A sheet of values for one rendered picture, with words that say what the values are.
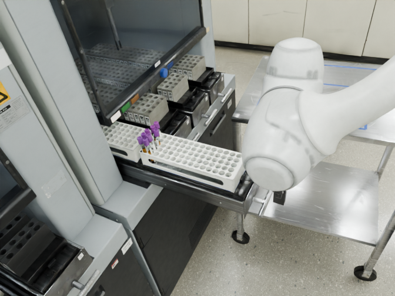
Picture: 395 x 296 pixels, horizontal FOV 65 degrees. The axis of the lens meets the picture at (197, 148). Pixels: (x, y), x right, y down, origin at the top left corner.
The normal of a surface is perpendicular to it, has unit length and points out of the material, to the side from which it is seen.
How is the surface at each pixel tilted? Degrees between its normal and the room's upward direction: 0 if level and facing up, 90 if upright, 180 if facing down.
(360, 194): 0
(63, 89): 90
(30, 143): 90
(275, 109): 28
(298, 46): 6
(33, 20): 90
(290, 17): 90
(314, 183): 0
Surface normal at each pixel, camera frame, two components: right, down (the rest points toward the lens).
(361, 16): -0.48, 0.63
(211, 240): -0.11, -0.73
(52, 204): 0.89, 0.23
